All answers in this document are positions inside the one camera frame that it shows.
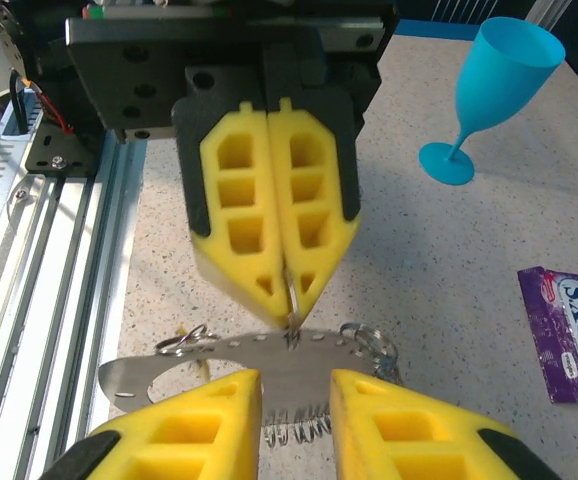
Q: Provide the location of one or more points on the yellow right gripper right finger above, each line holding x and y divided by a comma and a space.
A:
409, 440

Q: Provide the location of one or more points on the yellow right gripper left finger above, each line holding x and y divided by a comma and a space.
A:
179, 440

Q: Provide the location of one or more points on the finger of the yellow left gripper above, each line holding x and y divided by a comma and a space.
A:
214, 165
336, 170

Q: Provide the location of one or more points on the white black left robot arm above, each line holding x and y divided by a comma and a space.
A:
14, 45

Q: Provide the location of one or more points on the purple Fox's candy bag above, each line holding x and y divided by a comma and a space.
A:
569, 340

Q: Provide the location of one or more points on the blue plastic goblet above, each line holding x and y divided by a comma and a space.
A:
504, 75

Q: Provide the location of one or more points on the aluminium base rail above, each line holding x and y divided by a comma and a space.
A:
69, 300

